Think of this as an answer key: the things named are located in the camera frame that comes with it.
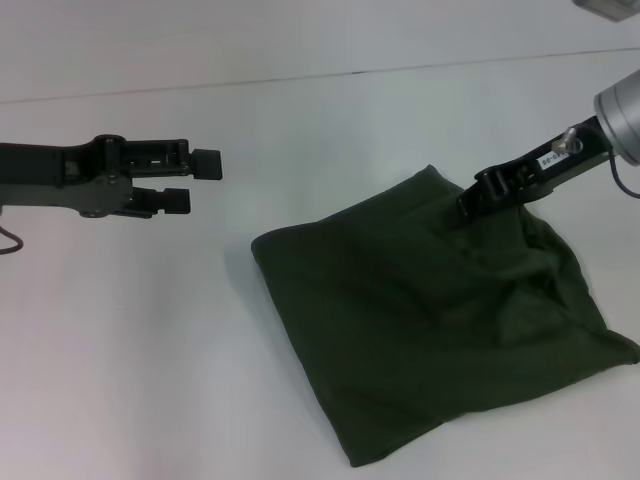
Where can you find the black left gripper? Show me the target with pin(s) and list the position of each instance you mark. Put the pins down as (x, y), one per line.
(55, 175)

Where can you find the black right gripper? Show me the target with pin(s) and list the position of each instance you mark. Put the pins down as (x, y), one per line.
(560, 165)

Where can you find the dark green printed t-shirt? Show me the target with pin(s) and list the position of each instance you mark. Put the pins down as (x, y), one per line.
(425, 325)

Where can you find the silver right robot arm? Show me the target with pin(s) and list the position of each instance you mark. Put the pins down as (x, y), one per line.
(620, 120)

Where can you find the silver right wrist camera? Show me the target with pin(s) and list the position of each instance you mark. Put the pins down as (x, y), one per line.
(607, 7)

